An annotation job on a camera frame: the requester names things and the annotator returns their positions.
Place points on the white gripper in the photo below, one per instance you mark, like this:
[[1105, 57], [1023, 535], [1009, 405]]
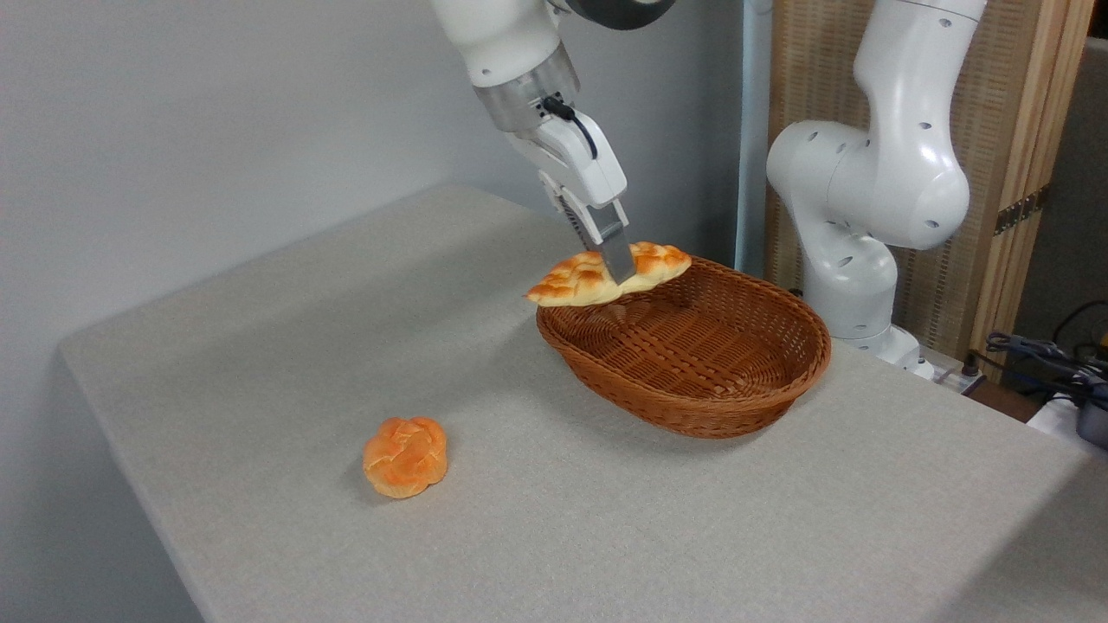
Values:
[[580, 160]]

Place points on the long braided bread loaf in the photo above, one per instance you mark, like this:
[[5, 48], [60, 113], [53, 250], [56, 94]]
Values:
[[576, 281]]

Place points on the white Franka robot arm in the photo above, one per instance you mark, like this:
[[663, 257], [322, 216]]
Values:
[[892, 173]]

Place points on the round orange bread bun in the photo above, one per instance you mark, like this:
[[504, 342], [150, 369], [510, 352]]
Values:
[[405, 457]]

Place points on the brown oval wicker basket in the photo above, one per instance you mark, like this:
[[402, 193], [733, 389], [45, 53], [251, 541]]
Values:
[[710, 363]]

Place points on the white vertical pole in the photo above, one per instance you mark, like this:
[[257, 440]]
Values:
[[751, 130]]

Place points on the metal screen hinge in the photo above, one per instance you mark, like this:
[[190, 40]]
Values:
[[1020, 210]]

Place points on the wooden folding screen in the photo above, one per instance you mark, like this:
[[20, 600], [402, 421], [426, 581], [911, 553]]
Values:
[[1021, 104]]

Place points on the dark grey device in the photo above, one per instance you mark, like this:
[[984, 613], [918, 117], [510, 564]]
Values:
[[1094, 422]]

